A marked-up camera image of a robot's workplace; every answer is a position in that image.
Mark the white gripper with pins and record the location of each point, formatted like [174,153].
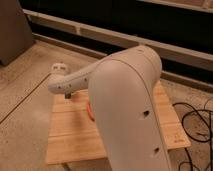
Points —
[67,96]

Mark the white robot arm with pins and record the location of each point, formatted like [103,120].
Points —
[121,94]

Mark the orange carrot toy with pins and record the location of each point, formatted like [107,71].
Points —
[89,111]

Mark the wooden table board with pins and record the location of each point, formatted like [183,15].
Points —
[73,136]

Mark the brown cabinet at left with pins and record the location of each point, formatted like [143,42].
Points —
[15,33]

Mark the white wooden rail frame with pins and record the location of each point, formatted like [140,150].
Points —
[173,52]

